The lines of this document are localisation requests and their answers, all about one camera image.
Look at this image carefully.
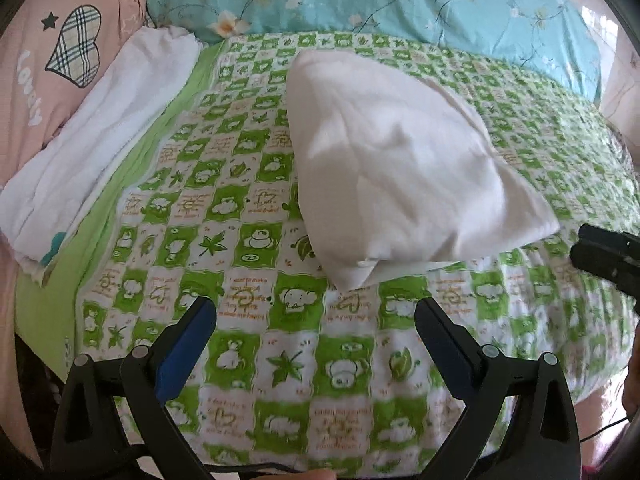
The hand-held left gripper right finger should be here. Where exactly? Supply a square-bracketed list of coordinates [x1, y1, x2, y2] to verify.
[414, 297, 582, 480]

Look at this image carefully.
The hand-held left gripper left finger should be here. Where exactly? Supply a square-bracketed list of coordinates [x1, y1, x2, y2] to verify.
[50, 296, 219, 480]

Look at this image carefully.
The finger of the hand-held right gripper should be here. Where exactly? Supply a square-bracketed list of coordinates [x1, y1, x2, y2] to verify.
[570, 223, 640, 312]

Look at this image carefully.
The white pillow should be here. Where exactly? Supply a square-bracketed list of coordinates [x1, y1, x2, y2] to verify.
[288, 50, 562, 293]

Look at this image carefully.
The green patterned bed sheet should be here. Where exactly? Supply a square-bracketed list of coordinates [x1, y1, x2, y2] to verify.
[14, 32, 640, 479]

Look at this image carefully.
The white folded cloth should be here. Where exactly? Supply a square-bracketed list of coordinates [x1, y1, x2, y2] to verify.
[0, 26, 203, 273]

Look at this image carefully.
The blue floral quilt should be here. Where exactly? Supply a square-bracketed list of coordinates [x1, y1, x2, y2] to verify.
[144, 0, 604, 107]

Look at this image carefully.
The pink quilt with heart print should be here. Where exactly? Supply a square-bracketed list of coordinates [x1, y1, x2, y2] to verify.
[0, 0, 153, 466]

